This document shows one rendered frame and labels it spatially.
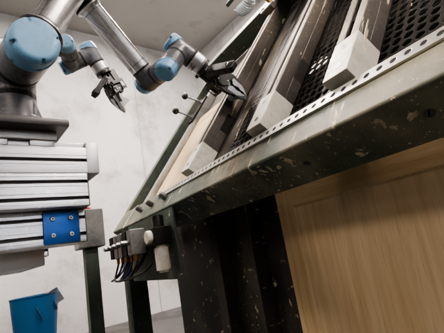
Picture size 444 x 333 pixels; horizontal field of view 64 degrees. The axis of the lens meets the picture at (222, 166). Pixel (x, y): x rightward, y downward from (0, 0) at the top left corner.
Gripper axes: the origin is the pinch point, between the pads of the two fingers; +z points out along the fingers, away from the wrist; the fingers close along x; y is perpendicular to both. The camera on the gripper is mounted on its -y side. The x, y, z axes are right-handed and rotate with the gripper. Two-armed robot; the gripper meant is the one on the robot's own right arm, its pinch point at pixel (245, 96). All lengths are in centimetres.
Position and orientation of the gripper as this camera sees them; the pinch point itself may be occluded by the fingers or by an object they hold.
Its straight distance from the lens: 139.8
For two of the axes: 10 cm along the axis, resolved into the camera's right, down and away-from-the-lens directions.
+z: 7.9, 5.6, 2.7
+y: -4.9, 2.9, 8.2
